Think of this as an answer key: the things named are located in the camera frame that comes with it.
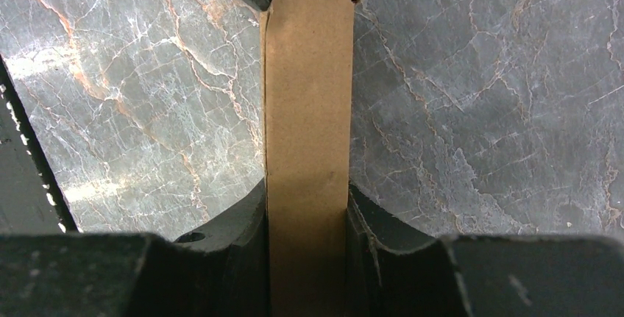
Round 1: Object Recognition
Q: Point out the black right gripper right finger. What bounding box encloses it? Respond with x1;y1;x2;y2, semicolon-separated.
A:
346;185;623;316

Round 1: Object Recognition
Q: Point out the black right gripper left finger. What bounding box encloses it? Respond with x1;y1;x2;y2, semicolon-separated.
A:
1;182;269;316

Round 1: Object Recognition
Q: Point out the brown cardboard box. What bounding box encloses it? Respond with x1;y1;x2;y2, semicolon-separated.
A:
261;0;355;316

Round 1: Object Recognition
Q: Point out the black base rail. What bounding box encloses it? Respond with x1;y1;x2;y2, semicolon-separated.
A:
1;61;78;235

